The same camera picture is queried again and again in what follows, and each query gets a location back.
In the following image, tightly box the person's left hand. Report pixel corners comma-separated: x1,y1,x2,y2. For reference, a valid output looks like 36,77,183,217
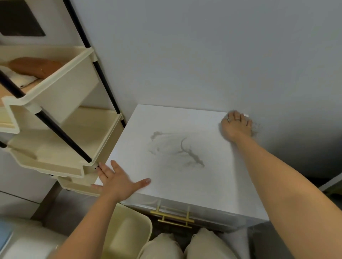
90,159,152,202

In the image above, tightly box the person's right hand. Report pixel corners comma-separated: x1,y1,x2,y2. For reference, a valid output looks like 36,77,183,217
221,111,253,143

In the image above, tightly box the grey cloth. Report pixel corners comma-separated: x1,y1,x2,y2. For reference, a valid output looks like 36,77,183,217
226,109,260,139

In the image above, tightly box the cream plastic waste bin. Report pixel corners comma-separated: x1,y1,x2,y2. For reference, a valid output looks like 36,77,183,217
101,202,153,259

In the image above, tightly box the person's left forearm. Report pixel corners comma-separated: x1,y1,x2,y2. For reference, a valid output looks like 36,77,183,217
47,192,119,259

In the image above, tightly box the person's right forearm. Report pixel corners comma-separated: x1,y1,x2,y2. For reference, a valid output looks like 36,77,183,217
235,134,342,259

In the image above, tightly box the white bedside table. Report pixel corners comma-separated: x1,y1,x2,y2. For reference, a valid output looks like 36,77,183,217
95,104,270,233

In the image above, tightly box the white storage box blue lid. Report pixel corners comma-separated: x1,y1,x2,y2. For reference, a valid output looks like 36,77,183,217
0,217,67,259

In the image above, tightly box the cream tiered storage rack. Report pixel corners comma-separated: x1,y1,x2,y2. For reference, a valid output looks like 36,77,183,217
0,0,128,197

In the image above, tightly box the brown cylindrical pouch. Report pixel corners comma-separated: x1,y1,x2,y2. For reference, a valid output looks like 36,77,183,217
9,57,66,79

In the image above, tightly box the crumpled white wrapper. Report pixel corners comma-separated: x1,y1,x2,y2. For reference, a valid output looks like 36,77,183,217
0,65,38,89

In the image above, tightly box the gold drawer handle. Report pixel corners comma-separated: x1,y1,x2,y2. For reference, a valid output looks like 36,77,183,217
157,218,193,229
149,200,196,223

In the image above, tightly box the black wall panel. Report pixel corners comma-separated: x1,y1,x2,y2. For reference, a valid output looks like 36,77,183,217
0,0,46,37

